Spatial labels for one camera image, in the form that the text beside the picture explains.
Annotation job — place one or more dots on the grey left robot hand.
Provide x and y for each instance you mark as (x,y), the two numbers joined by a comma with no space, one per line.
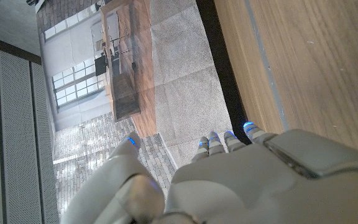
(244,186)

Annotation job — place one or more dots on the printed backdrop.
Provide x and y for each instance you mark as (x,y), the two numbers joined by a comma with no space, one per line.
(182,77)

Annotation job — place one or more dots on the wooden table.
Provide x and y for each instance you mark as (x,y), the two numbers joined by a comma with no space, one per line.
(266,62)

